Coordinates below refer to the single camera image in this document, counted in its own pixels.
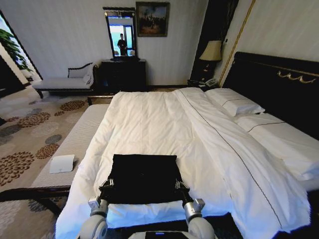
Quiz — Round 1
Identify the grey chaise longue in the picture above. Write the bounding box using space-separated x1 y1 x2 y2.
32 62 99 99

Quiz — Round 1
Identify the person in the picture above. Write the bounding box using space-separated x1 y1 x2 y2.
117 33 129 56

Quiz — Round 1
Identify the dark nightstand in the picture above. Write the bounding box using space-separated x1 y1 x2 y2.
187 78 220 89

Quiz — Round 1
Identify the black garment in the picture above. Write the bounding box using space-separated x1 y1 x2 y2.
96 153 193 205

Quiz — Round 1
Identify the white robot front shell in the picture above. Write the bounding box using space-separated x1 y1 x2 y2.
126 230 193 239

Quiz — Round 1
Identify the small white piped pillow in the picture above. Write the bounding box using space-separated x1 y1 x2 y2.
204 88 266 118

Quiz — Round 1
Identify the large white piped pillow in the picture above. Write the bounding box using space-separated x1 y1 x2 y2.
233 113 319 182

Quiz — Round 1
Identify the white duvet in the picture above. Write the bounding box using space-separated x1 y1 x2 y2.
55 87 311 239

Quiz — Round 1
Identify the dark framed mirror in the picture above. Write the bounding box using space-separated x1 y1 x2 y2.
102 6 140 62

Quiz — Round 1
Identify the dark wooden dresser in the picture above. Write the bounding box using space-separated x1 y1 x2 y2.
100 58 147 93

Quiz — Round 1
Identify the white chaise cushion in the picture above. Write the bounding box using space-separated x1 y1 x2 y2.
68 66 94 79

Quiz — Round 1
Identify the striped bed bench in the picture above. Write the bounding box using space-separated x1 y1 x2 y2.
0 94 118 217

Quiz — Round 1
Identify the framed dark painting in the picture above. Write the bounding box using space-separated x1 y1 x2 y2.
135 1 170 38

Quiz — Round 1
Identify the dark headboard with gold trim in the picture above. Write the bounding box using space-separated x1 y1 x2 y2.
222 51 319 140

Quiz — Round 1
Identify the table lamp with beige shade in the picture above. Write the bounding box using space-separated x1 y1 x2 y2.
198 40 223 73

